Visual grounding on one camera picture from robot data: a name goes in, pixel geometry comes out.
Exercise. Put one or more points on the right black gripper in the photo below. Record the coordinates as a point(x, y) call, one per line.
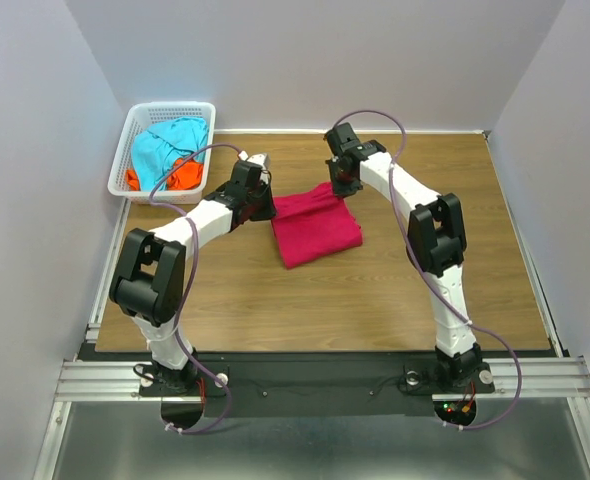
point(341, 189)

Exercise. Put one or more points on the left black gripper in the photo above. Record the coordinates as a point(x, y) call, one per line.
point(269, 210)

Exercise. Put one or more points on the pink t-shirt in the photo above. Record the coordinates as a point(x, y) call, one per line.
point(312, 225)

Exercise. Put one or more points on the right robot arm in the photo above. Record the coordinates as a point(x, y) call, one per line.
point(435, 239)

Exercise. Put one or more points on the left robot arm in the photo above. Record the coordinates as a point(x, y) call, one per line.
point(150, 282)

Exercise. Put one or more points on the orange t-shirt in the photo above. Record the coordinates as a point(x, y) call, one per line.
point(178, 176)

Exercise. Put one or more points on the light blue t-shirt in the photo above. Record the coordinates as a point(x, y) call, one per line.
point(166, 141)

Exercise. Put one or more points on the white plastic basket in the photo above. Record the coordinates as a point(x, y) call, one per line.
point(139, 118)

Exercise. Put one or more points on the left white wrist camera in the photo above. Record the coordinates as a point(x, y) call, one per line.
point(260, 159)

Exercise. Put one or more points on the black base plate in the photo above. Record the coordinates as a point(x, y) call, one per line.
point(319, 384)

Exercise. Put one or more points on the aluminium rail frame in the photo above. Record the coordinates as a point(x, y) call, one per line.
point(364, 300)

